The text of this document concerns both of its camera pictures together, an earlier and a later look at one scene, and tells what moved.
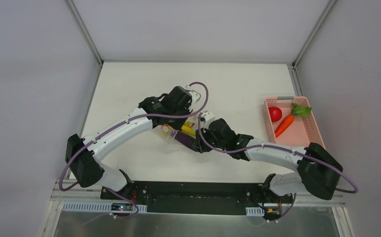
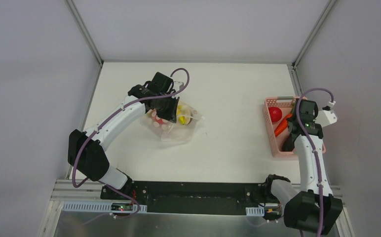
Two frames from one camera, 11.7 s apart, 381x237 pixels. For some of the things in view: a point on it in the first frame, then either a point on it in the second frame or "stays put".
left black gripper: [180, 115] to [170, 109]
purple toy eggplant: [184, 138] to [288, 145]
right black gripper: [205, 142] to [292, 130]
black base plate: [192, 198] stays put
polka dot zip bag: [180, 138] stays put
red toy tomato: [275, 113] stays put
